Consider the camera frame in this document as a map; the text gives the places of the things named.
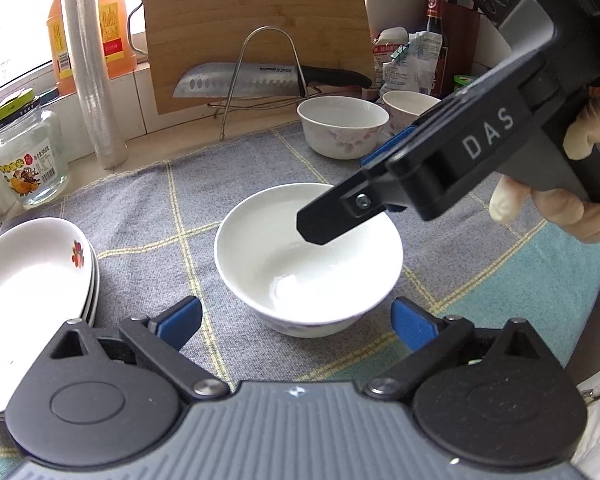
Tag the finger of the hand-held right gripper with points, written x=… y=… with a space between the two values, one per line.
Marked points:
x=385 y=150
x=330 y=215

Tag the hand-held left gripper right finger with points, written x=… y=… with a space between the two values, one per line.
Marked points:
x=412 y=322

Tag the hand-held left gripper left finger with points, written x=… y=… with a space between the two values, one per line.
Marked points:
x=180 y=322

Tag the white floral bowl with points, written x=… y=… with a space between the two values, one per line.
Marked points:
x=280 y=260
x=405 y=105
x=340 y=125

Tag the white floral plate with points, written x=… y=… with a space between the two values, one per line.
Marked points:
x=91 y=290
x=97 y=300
x=20 y=300

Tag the person's right hand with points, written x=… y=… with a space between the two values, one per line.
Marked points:
x=570 y=215

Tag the white food packet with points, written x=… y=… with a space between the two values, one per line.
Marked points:
x=410 y=65

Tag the wooden knife block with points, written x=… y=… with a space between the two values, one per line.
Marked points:
x=465 y=45

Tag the grey teal checked cloth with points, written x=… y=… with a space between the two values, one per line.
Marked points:
x=180 y=200

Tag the dark soy sauce bottle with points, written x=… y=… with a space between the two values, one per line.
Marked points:
x=436 y=35

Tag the bamboo cutting board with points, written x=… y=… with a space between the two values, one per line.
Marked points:
x=255 y=10

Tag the glass jar yellow green lid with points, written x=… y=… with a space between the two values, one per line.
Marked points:
x=30 y=170

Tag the clear plastic wrap roll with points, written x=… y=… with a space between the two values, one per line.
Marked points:
x=92 y=70

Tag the large orange oil bottle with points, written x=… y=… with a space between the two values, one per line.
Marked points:
x=112 y=35

